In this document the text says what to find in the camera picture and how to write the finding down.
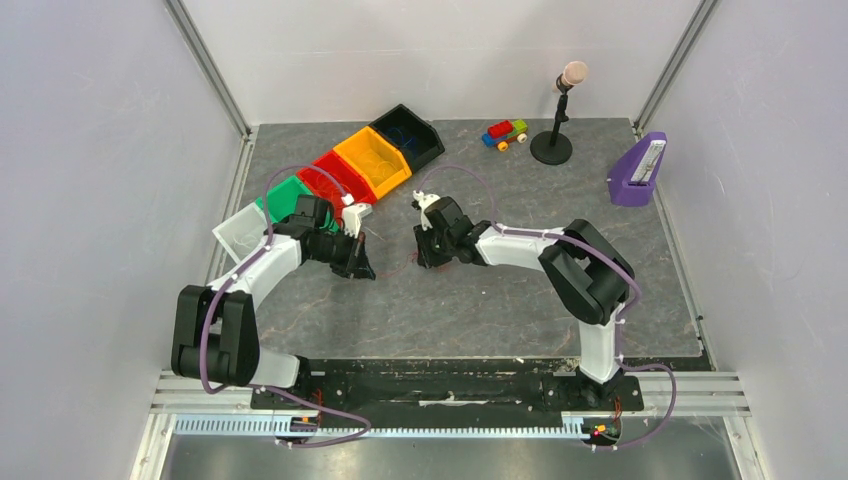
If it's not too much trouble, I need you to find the purple metronome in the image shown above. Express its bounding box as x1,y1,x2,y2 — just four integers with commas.
607,131,668,208

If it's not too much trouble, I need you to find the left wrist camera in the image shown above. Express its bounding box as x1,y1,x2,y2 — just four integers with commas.
340,193,373,239

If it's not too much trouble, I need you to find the toy brick car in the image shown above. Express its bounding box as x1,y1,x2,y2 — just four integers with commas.
481,119,528,152

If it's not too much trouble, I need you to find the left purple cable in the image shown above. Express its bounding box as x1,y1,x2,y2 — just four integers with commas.
198,164,374,449

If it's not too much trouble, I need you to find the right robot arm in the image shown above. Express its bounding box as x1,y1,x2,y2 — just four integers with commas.
412,191,642,408

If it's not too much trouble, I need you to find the purple cable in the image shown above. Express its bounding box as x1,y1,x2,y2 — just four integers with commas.
198,164,374,449
417,164,678,453

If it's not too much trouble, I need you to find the slotted cable duct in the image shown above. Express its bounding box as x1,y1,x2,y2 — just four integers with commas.
174,414,590,440

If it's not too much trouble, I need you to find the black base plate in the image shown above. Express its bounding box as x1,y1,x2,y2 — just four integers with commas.
250,357,645,432

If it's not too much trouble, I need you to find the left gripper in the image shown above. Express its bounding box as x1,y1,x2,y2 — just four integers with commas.
309,227,375,281

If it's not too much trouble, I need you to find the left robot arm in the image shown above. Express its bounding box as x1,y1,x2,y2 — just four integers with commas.
171,195,376,409

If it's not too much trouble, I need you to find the red bin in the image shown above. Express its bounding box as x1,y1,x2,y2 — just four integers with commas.
296,150,377,219

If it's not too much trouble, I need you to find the green bin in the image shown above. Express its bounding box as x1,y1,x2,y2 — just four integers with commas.
267,175,313,223

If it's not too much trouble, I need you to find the yellow bin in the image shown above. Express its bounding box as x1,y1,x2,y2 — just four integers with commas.
333,126,412,200

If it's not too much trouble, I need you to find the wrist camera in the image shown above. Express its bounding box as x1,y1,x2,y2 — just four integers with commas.
340,193,373,239
411,190,441,214

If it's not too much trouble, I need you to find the microphone on stand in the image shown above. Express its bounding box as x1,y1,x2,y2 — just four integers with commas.
530,61,588,166

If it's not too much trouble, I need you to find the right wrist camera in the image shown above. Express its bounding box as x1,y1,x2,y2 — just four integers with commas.
411,190,441,214

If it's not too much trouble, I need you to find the white bin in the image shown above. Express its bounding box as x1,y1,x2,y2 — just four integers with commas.
212,202,267,264

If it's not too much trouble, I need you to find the black bin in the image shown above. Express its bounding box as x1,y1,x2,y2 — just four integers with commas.
369,104,445,173

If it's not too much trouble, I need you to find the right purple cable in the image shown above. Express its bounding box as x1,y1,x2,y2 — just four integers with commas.
417,164,678,453

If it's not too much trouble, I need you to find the blue cable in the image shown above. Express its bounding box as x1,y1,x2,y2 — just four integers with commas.
387,125,425,157

